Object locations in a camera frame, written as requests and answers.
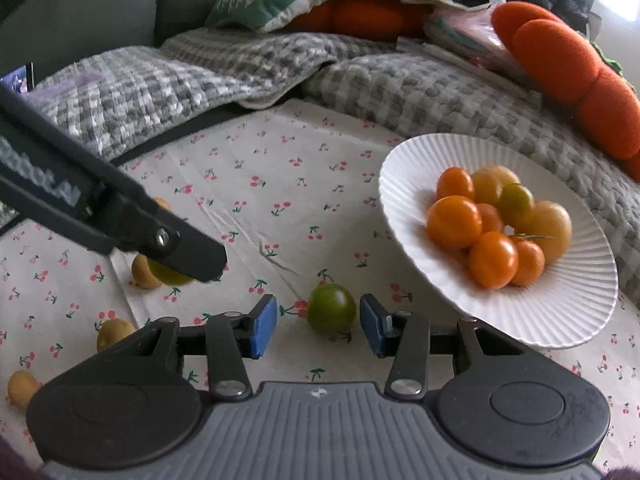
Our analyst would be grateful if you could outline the white ribbed plate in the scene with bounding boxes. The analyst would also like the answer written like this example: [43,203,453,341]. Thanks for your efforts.
[378,133,620,350]

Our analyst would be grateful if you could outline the green orange tomato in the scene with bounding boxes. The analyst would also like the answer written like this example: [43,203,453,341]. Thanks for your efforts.
[498,183,535,231]

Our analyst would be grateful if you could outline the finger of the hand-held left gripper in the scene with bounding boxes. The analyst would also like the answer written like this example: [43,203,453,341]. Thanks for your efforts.
[102,192,229,283]

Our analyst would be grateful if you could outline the small orange tomato with stem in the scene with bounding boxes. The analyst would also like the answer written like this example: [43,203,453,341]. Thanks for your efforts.
[507,232,553,287]

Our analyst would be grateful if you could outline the small dark screen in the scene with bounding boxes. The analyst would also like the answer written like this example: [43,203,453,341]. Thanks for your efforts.
[0,62,36,96]

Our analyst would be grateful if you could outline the grey sofa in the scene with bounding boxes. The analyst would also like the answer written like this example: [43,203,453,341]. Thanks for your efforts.
[0,0,261,91]

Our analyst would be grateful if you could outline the cherry print cloth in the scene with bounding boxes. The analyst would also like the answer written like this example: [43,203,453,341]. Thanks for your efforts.
[0,97,640,476]

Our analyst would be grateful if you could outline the grey checked blanket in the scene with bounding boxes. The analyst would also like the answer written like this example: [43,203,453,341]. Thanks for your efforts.
[30,27,341,161]
[300,52,640,306]

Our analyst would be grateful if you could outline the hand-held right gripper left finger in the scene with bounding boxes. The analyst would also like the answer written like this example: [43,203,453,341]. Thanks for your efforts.
[97,294,278,401]

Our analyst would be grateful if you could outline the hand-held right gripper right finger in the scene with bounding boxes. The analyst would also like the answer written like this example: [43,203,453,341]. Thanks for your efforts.
[360,294,531,401]

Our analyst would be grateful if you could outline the orange plush cushion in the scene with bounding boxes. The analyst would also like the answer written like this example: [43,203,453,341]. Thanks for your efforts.
[287,0,431,38]
[490,2,640,181]

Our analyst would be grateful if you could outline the folded pastel cloth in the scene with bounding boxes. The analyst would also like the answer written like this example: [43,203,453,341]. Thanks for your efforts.
[395,2,541,96]

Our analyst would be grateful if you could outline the yellow round fruit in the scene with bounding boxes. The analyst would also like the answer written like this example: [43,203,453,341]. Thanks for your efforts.
[471,165,521,207]
[520,200,573,265]

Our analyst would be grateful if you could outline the large orange tomato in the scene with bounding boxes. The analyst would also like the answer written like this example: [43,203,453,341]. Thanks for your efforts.
[468,231,519,290]
[426,195,484,250]

